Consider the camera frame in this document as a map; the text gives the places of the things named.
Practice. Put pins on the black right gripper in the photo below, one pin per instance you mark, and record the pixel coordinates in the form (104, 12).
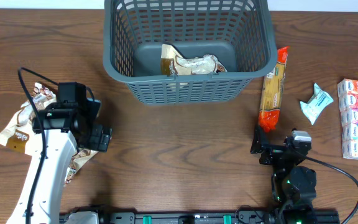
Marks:
(260, 141)

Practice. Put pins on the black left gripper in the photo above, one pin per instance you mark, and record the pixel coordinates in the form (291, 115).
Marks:
(95, 140)

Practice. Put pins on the pantree snack bag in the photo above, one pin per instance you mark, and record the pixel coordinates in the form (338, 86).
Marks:
(18, 135)
(173, 63)
(77, 162)

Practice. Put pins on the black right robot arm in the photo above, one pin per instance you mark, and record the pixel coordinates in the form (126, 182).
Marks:
(293, 185)

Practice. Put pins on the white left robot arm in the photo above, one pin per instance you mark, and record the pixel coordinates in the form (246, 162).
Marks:
(64, 128)

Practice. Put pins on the orange spaghetti packet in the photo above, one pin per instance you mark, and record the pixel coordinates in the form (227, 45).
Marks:
(272, 92)

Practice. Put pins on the pale green wipes packet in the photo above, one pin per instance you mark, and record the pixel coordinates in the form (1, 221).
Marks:
(316, 104)

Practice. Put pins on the Kleenex tissue multipack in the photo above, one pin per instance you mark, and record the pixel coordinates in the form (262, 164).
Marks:
(348, 105)

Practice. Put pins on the grey plastic lattice basket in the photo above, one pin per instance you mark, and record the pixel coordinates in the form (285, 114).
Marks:
(238, 33)

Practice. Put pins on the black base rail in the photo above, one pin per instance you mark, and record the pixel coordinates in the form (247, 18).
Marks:
(241, 216)

